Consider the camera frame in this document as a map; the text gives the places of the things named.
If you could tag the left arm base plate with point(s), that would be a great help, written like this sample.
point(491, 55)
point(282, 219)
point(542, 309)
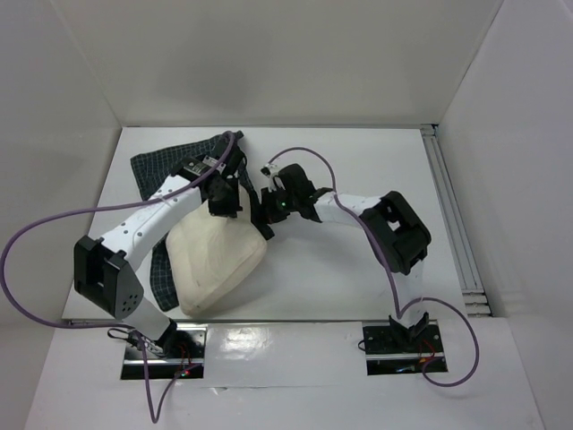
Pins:
point(184, 357)

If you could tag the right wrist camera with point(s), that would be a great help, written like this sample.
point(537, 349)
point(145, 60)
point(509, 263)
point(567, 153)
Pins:
point(270, 171)

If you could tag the aluminium rail frame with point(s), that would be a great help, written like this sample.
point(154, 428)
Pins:
point(476, 300)

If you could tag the dark checked pillowcase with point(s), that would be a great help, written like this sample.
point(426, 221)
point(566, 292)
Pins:
point(150, 171)

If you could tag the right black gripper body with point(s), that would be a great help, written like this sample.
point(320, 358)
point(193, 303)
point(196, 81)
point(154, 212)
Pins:
point(261, 208)

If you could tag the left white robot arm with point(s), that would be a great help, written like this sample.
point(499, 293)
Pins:
point(105, 268)

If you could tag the cream pillow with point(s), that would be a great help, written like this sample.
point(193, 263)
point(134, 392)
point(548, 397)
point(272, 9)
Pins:
point(210, 256)

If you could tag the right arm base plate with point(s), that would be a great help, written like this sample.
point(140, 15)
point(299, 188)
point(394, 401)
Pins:
point(384, 356)

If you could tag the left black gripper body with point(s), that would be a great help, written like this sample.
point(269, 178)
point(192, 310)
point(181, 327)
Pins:
point(226, 201)

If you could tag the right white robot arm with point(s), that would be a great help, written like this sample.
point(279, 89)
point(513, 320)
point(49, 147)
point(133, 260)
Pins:
point(397, 236)

